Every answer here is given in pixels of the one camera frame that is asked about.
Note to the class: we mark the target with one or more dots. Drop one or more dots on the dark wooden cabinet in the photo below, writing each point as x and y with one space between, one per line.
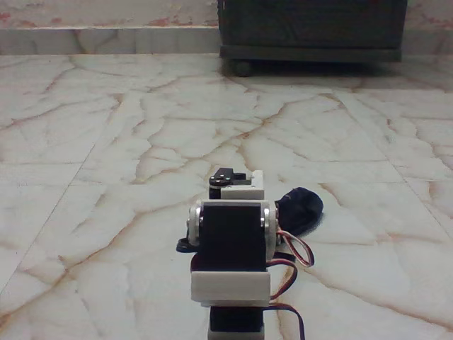
311 25

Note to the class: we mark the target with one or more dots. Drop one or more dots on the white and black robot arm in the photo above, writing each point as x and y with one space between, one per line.
230 233

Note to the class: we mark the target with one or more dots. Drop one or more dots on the black caster wheel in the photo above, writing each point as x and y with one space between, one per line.
241 68

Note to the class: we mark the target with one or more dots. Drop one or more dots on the black cloth object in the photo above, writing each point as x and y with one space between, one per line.
301 209

